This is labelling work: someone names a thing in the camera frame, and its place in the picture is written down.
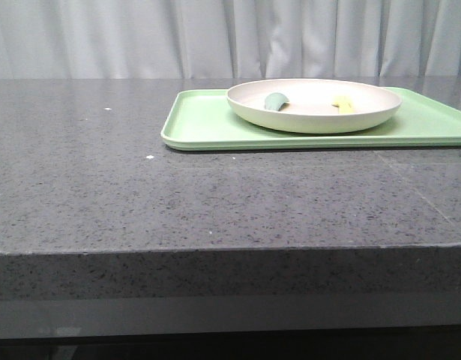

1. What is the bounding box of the cream round plate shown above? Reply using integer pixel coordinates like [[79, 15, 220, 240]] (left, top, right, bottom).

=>
[[226, 79, 403, 134]]

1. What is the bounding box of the yellow plastic fork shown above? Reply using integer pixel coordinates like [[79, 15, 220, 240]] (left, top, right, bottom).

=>
[[332, 95, 355, 114]]

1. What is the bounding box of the light green serving tray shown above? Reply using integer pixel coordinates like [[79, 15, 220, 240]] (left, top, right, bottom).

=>
[[161, 87, 461, 152]]

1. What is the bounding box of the green plastic spoon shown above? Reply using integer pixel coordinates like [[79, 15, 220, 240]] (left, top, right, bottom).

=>
[[264, 92, 289, 112]]

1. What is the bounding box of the white pleated curtain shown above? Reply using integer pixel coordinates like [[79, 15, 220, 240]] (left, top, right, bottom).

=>
[[0, 1, 461, 80]]

